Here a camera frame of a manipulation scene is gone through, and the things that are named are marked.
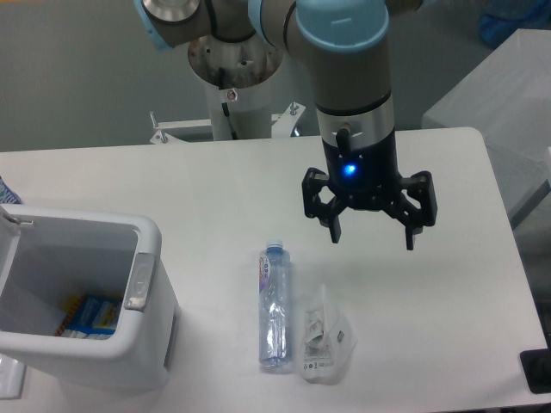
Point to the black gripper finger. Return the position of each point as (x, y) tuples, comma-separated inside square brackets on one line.
[(314, 208), (414, 204)]

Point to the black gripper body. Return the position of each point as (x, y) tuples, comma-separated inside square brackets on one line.
[(366, 178)]

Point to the clear plastic water bottle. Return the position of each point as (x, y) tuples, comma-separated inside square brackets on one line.
[(275, 336)]

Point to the clear plastic bag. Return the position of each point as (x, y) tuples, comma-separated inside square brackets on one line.
[(327, 342)]

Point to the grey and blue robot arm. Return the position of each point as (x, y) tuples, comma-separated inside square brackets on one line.
[(341, 44)]

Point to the white plastic trash can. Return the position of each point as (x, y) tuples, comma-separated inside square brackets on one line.
[(52, 257)]

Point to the grey covered box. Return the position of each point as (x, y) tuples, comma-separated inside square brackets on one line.
[(507, 99)]

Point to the black device at table edge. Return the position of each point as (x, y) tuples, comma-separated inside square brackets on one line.
[(536, 367)]

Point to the blue plastic bag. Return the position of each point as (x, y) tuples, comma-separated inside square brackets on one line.
[(499, 20)]

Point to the blue and yellow carton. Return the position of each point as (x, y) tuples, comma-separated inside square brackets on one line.
[(92, 317)]

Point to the blue patterned packet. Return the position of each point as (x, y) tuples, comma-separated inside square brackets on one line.
[(7, 195)]

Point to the white pedestal base bracket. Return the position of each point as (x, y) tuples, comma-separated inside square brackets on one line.
[(283, 125)]

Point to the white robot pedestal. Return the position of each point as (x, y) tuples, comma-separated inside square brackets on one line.
[(237, 79)]

